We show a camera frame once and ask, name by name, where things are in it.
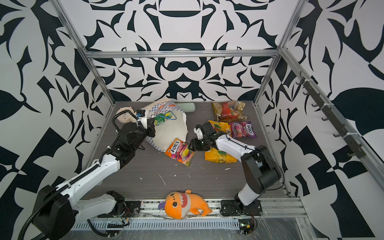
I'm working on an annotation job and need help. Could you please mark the yellow snack bag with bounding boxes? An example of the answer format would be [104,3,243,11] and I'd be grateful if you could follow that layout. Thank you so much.
[205,148,237,164]
[209,121,232,135]

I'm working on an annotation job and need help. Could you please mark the orange Fox's candy bag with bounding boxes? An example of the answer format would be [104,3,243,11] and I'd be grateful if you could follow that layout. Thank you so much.
[165,138,195,167]

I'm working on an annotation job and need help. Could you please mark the purple pink candy bag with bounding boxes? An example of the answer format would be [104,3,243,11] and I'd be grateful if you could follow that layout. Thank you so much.
[230,121,257,138]

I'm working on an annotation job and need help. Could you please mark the gold red fruit snack bag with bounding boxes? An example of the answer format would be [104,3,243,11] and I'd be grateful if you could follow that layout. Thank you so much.
[212,101,248,122]

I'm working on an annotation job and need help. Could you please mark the blue checkered paper bag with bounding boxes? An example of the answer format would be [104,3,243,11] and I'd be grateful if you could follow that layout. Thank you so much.
[144,98,188,153]

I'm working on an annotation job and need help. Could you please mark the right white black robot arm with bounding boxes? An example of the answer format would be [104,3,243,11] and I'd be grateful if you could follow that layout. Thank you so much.
[189,122,284,211]

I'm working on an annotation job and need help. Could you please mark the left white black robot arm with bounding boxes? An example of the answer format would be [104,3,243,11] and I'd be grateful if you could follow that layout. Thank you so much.
[18,109,156,240]

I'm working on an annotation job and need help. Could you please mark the pink round alarm clock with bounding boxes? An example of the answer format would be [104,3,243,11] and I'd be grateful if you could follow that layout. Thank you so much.
[116,107,137,124]

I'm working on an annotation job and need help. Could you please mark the green snack packet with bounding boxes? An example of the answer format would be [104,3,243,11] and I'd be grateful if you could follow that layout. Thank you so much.
[155,115,166,126]

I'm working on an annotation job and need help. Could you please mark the mint green case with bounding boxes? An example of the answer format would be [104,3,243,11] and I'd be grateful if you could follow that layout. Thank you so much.
[176,103,196,113]

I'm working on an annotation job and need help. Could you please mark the orange plush shark toy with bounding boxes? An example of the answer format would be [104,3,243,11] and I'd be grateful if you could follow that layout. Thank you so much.
[158,190,213,220]

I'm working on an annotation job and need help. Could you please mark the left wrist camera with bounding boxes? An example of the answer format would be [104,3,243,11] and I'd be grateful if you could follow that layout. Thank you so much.
[136,109,148,130]

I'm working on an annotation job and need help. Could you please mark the white perforated cable tray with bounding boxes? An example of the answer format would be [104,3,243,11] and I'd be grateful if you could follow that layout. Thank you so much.
[71,218,241,231]

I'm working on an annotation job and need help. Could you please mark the black wall hook rack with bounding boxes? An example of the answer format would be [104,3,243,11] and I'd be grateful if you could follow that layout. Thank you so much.
[297,73,367,159]

